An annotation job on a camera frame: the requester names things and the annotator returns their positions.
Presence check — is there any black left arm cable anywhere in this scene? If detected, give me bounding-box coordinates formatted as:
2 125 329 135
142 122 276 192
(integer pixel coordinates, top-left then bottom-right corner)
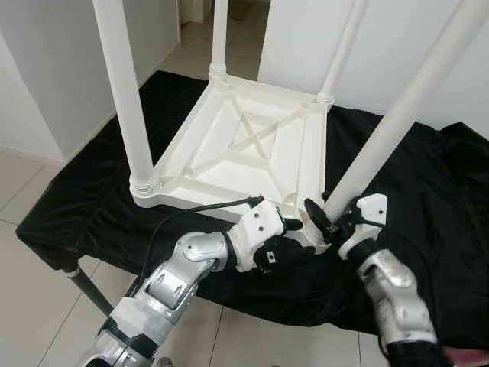
126 197 264 307

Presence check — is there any pink round seat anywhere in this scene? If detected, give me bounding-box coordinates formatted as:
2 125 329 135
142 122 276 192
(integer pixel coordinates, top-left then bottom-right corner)
443 346 489 367

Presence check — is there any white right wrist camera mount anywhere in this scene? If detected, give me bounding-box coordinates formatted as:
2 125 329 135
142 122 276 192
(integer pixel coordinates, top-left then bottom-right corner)
338 194 388 259

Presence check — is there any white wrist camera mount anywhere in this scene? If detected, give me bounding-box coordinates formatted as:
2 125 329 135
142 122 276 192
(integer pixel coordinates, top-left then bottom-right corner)
338 194 388 259
228 200 285 272

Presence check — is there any black metal table leg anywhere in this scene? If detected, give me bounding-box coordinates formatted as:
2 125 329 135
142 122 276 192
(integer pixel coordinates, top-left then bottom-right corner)
65 264 115 316

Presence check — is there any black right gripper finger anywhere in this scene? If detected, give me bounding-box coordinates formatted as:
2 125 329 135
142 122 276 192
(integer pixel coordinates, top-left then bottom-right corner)
304 197 333 244

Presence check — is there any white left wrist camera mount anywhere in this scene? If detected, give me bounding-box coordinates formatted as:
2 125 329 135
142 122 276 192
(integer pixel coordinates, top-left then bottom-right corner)
228 200 285 272

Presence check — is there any pale door frame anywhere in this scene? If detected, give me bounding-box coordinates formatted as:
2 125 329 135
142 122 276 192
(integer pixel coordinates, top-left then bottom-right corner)
180 0 207 24

